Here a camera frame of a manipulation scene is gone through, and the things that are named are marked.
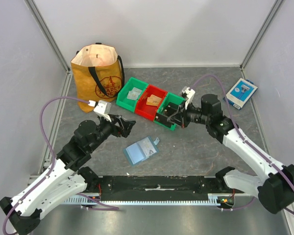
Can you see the green plastic bin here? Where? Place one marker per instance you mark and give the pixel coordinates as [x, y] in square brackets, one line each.
[122, 100]
[170, 98]

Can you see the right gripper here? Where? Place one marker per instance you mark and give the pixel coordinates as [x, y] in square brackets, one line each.
[182, 116]

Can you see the blue razor box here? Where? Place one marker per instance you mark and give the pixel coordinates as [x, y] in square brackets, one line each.
[240, 93]

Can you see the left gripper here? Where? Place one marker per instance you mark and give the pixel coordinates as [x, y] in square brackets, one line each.
[124, 130]

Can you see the blue leather card holder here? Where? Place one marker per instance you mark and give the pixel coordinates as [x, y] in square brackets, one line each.
[141, 150]

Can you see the gold credit card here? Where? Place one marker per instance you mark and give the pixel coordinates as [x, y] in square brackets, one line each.
[152, 102]

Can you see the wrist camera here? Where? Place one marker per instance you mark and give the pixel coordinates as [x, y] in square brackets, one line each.
[188, 94]
[101, 108]

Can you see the right green plastic bin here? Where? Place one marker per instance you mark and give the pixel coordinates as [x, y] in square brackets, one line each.
[170, 98]

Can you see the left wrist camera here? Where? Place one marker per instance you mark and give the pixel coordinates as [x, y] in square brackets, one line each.
[101, 108]

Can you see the gold card in bin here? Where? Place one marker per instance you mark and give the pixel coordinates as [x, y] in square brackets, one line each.
[156, 97]

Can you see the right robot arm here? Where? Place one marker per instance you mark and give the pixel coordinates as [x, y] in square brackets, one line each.
[273, 182]

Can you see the silver credit card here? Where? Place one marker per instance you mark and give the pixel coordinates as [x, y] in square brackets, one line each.
[130, 97]

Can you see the brown Trader Joe's paper bag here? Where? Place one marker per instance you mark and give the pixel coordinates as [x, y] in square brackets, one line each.
[98, 73]

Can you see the black VIP credit card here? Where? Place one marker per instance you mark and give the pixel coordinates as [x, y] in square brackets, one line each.
[170, 109]

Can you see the left green plastic bin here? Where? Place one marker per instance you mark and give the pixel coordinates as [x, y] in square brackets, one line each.
[122, 100]

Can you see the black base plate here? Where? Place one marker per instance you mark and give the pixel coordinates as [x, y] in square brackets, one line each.
[157, 187]

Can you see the silver card in bin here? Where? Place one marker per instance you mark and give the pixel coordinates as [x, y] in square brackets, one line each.
[135, 92]

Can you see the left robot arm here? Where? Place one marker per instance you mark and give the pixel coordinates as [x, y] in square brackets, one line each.
[66, 175]

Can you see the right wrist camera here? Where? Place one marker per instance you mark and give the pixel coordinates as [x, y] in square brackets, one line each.
[188, 94]

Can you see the red plastic bin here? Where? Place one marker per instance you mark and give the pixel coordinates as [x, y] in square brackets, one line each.
[149, 111]

